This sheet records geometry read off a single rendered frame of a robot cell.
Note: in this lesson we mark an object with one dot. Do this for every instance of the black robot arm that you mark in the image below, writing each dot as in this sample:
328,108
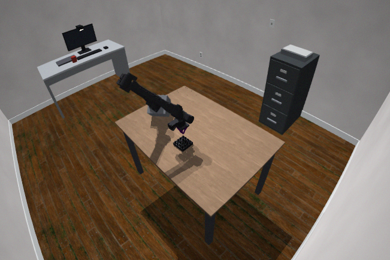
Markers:
154,101

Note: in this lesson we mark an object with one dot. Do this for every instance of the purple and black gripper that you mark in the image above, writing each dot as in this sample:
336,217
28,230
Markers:
183,128

